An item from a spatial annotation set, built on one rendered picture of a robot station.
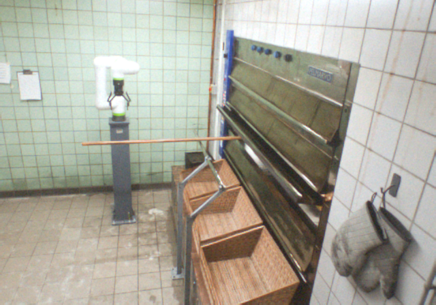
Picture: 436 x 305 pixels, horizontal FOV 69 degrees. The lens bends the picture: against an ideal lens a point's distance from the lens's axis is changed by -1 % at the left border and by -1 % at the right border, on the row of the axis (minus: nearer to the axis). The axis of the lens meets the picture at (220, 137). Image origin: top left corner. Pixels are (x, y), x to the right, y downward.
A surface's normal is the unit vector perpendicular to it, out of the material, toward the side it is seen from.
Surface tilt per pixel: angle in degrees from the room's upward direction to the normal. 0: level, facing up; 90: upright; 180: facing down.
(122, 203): 90
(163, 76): 90
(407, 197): 90
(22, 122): 90
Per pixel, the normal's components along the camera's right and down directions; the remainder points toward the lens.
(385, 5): -0.97, 0.02
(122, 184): 0.30, 0.35
